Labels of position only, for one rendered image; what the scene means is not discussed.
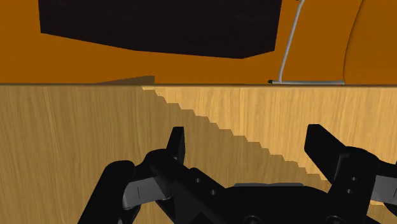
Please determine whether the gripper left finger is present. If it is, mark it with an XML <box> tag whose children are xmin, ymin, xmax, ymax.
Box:
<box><xmin>77</xmin><ymin>126</ymin><xmax>226</xmax><ymax>224</ymax></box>

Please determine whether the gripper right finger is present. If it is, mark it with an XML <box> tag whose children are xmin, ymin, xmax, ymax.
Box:
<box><xmin>304</xmin><ymin>123</ymin><xmax>397</xmax><ymax>224</ymax></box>

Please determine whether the grey bent metal tube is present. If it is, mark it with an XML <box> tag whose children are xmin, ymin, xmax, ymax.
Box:
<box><xmin>267</xmin><ymin>0</ymin><xmax>345</xmax><ymax>86</ymax></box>

